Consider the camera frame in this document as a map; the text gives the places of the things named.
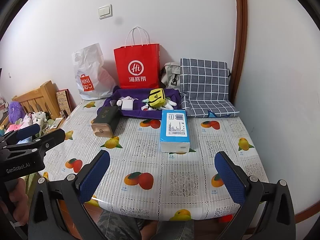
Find fruit print tablecloth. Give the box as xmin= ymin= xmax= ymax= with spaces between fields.
xmin=41 ymin=97 xmax=270 ymax=222

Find wooden baseboard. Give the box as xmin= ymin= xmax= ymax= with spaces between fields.
xmin=294 ymin=202 xmax=320 ymax=224

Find wooden door frame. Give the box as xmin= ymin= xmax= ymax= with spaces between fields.
xmin=231 ymin=0 xmax=248 ymax=100

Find white plastic shopping bag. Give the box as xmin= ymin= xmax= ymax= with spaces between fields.
xmin=72 ymin=43 xmax=117 ymax=100

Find wooden bedside table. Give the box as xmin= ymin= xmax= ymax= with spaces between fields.
xmin=47 ymin=110 xmax=73 ymax=131

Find blue tissue pack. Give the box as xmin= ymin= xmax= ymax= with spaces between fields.
xmin=159 ymin=109 xmax=192 ymax=153

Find purple plush toy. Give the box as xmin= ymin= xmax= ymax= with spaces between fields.
xmin=9 ymin=101 xmax=27 ymax=123

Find white wall light switch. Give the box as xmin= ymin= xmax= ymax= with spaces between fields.
xmin=98 ymin=4 xmax=113 ymax=20

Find patterned gift box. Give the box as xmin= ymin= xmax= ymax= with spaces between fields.
xmin=55 ymin=89 xmax=73 ymax=117

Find person's camouflage trousers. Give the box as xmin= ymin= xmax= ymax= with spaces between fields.
xmin=96 ymin=209 xmax=195 ymax=240

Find purple fabric storage bag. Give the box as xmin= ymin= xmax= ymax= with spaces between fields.
xmin=97 ymin=88 xmax=182 ymax=119

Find yellow zip pouch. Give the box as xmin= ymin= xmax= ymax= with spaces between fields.
xmin=146 ymin=89 xmax=167 ymax=110

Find red paper bag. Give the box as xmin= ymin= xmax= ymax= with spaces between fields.
xmin=114 ymin=27 xmax=160 ymax=89

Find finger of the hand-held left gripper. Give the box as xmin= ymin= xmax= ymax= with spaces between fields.
xmin=0 ymin=124 xmax=42 ymax=148
xmin=0 ymin=128 xmax=66 ymax=161

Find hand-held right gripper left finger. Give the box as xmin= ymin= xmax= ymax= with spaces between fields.
xmin=27 ymin=150 xmax=112 ymax=240

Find person's left hand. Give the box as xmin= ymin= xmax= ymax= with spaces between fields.
xmin=9 ymin=179 xmax=29 ymax=228

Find dark green tin box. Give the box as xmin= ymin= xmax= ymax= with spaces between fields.
xmin=91 ymin=106 xmax=120 ymax=138

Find white glove green cuff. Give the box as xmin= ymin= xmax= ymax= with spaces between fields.
xmin=160 ymin=98 xmax=178 ymax=110

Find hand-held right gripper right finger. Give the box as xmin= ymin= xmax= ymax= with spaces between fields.
xmin=214 ymin=151 xmax=298 ymax=240

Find beige backpack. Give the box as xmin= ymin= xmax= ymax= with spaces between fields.
xmin=160 ymin=62 xmax=181 ymax=89

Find wooden headboard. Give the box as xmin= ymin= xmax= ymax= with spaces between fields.
xmin=11 ymin=80 xmax=62 ymax=120

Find grey checked cushion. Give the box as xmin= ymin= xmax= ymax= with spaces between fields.
xmin=179 ymin=58 xmax=240 ymax=118

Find translucent small plastic bag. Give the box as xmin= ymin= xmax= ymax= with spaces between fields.
xmin=120 ymin=96 xmax=137 ymax=111

